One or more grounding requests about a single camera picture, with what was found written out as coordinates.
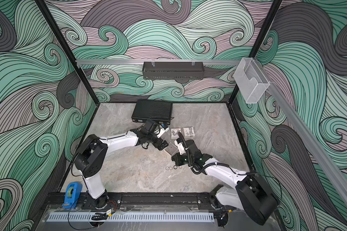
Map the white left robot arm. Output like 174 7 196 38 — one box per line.
73 119 169 209

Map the aluminium wall rail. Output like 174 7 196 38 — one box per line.
75 58 240 66

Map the black wall shelf tray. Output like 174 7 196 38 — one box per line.
142 62 205 81

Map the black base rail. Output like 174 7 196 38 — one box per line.
44 192 234 211

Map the clear plastic wall holder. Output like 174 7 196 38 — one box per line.
233 58 270 104

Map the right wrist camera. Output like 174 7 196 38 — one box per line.
174 140 186 155

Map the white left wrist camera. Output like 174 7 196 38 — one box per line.
157 124 169 138

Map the black corner frame post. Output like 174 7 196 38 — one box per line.
34 0 100 107

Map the white slotted cable duct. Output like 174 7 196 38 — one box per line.
46 212 215 223

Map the large white bow gift box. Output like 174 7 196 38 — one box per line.
170 128 182 140

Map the white gift box lid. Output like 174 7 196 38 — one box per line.
183 127 195 138

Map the black ribbed hard case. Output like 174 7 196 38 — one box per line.
132 99 173 124

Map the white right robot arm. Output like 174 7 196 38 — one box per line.
172 132 280 225

